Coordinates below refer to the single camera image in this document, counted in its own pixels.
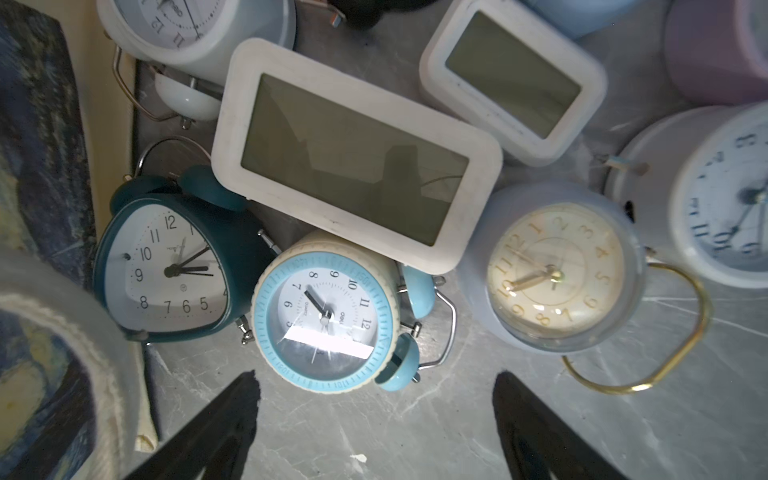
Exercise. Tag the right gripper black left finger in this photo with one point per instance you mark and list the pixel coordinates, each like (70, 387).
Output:
(216, 442)

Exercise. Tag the black round alarm clock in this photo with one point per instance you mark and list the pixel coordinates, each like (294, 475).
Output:
(365, 14)

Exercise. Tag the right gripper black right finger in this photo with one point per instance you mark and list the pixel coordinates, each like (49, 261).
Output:
(536, 443)

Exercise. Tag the small white digital clock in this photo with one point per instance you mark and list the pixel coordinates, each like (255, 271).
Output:
(501, 68)

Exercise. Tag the pink round alarm clock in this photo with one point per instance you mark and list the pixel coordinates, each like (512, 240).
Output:
(716, 51)

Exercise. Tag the blue cream twin-bell clock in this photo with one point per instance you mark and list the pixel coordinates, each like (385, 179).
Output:
(330, 316)

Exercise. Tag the large white digital clock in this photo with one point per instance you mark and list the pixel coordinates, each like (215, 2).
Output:
(352, 159)

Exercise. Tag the white twin-bell alarm clock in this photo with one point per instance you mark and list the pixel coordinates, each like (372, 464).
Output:
(189, 44)

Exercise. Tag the cream round alarm clock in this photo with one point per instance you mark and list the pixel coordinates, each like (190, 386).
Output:
(557, 269)

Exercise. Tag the light blue square alarm clock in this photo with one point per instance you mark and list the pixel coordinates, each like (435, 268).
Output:
(577, 18)

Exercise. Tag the dark teal alarm clock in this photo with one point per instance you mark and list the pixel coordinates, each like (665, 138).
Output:
(180, 258)

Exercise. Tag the cream canvas bag starry print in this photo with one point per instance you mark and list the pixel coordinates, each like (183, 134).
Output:
(73, 397)

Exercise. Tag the white round alarm clock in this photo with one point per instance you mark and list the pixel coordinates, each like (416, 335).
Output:
(695, 186)

